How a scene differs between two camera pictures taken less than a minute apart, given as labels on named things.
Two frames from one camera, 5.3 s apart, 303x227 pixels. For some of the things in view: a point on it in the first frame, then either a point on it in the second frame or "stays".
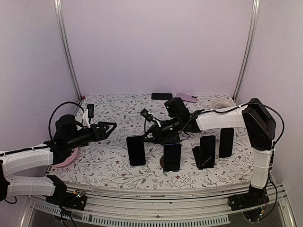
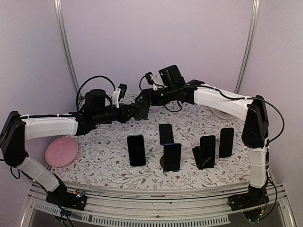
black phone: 172,157 stays
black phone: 226,142 stays
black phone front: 207,144 stays
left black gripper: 102,134 -> 125,116
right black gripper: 158,135 -> 147,93
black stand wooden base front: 162,164 stays
